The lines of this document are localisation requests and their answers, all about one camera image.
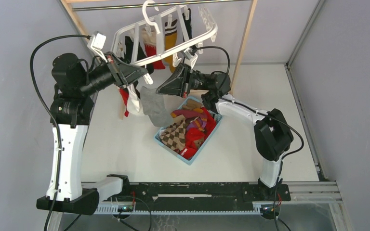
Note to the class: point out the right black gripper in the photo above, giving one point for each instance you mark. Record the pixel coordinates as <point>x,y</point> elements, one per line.
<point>174,86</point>

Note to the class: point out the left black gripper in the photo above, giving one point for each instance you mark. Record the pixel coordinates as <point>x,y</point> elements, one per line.
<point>123,74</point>

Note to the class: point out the red santa sock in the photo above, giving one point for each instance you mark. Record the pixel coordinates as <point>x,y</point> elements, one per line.
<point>125,96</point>

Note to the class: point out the white fluffy sock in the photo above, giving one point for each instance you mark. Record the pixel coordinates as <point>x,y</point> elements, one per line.
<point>134,105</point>

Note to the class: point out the grey sock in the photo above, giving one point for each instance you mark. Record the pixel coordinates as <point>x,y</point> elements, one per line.
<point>154,107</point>

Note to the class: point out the white plastic clip hanger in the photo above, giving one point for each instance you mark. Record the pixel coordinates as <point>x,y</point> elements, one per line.
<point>158,27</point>

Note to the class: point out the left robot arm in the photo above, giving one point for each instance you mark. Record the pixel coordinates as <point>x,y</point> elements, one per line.
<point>71,112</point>

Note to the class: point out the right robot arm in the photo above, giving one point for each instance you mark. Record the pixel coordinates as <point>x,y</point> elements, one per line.
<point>272,134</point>

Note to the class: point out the tan ribbed sock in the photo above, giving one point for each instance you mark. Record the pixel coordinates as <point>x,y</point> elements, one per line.
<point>191,104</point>

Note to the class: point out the black hanging sock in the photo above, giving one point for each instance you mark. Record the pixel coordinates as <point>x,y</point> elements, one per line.
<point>187,21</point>

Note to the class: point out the red hanging sock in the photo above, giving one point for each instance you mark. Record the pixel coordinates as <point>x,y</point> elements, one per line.
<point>150,42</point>

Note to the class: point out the yellow mustard sock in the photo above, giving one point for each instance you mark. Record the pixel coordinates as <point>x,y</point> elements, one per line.
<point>170,41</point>

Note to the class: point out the purple striped sock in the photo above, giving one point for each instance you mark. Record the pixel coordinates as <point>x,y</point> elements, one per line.
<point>195,118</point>

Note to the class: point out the argyle brown sock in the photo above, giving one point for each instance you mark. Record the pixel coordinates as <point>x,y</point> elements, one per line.
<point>173,136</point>

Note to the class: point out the red sock in basket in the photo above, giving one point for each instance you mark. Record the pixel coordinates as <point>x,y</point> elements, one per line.
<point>197,133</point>

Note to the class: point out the light blue plastic basket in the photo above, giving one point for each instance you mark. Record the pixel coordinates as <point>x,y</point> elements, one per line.
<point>217,118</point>

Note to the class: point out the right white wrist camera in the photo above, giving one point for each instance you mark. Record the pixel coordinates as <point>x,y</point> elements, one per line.
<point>189,57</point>

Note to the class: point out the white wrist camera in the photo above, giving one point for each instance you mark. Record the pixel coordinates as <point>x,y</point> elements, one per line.
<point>189,57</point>
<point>96,43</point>

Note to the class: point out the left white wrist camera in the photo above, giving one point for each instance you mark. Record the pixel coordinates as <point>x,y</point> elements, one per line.
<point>96,43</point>

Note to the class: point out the black mounting rail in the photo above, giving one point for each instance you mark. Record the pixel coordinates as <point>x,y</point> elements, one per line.
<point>201,196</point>

